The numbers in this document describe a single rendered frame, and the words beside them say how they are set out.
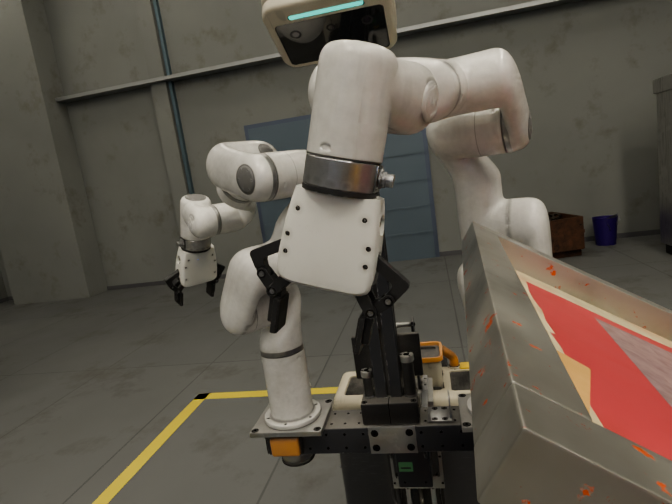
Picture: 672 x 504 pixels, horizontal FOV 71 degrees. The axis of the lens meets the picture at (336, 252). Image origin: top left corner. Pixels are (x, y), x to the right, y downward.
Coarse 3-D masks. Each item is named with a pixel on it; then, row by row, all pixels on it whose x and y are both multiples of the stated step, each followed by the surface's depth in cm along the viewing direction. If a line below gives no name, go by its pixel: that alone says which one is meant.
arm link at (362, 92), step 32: (320, 64) 43; (352, 64) 41; (384, 64) 41; (416, 64) 47; (320, 96) 43; (352, 96) 41; (384, 96) 42; (416, 96) 47; (320, 128) 43; (352, 128) 42; (384, 128) 44; (416, 128) 50; (352, 160) 43
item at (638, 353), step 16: (528, 288) 60; (544, 304) 55; (560, 304) 59; (576, 304) 63; (560, 320) 51; (576, 320) 54; (592, 320) 58; (608, 320) 62; (560, 336) 45; (576, 336) 47; (592, 336) 50; (608, 336) 53; (624, 336) 56; (640, 336) 60; (608, 352) 46; (624, 352) 49; (640, 352) 52; (656, 352) 55; (640, 368) 46; (656, 368) 48
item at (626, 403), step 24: (576, 360) 40; (600, 360) 43; (600, 384) 36; (624, 384) 39; (648, 384) 42; (600, 408) 32; (624, 408) 34; (648, 408) 36; (624, 432) 30; (648, 432) 31
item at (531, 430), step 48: (480, 240) 57; (480, 288) 39; (576, 288) 67; (480, 336) 31; (528, 336) 28; (480, 384) 25; (528, 384) 21; (480, 432) 22; (528, 432) 17; (576, 432) 19; (480, 480) 19; (528, 480) 18; (576, 480) 17; (624, 480) 17
